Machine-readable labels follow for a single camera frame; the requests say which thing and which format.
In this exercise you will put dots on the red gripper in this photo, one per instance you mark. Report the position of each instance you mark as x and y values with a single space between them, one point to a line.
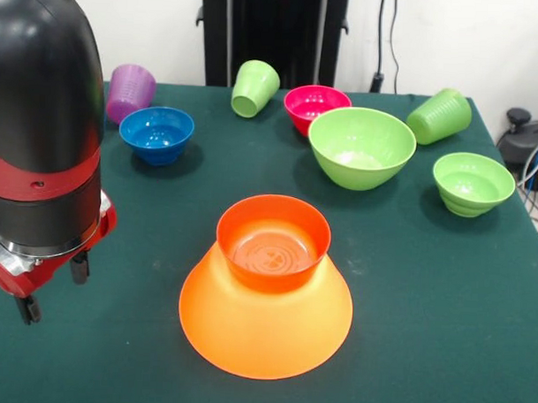
10 283

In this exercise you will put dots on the blue ribbed bowl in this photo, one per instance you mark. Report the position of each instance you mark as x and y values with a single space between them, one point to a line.
156 135

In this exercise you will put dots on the large orange bowl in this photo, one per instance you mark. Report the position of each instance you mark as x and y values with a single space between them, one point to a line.
264 334

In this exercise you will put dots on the red bowl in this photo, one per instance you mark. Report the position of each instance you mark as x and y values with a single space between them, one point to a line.
271 277

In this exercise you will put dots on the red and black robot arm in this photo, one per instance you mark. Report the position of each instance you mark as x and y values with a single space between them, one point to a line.
42 114

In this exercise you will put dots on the purple cup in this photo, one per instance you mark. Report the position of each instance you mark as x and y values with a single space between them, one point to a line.
129 95

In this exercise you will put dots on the green ribbed cup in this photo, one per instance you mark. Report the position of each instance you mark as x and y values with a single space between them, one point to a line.
255 86

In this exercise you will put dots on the pink bowl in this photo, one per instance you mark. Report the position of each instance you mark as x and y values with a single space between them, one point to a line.
307 105

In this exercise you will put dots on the large green bowl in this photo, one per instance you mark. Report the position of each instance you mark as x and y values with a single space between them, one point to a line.
364 143

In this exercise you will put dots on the dark green tablecloth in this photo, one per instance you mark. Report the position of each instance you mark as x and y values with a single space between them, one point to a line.
424 304

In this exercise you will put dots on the green smooth cup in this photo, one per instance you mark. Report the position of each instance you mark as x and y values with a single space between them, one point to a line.
440 114

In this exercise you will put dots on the small green ribbed bowl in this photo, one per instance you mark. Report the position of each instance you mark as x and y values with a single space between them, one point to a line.
473 182

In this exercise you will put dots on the black chair base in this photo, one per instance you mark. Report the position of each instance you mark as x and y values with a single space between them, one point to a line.
525 139

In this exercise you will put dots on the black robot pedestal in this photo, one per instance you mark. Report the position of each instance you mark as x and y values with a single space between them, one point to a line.
266 33

